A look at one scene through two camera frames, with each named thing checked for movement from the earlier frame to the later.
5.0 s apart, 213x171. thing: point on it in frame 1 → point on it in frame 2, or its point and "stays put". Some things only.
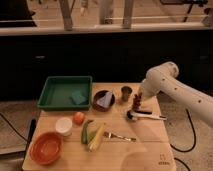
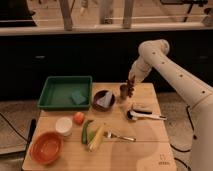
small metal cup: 126,91 stays put
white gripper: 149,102 → 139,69
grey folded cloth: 105,100 stays put
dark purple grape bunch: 136,101 → 131,86
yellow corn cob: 94,144 stays put
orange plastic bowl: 46,148 stays put
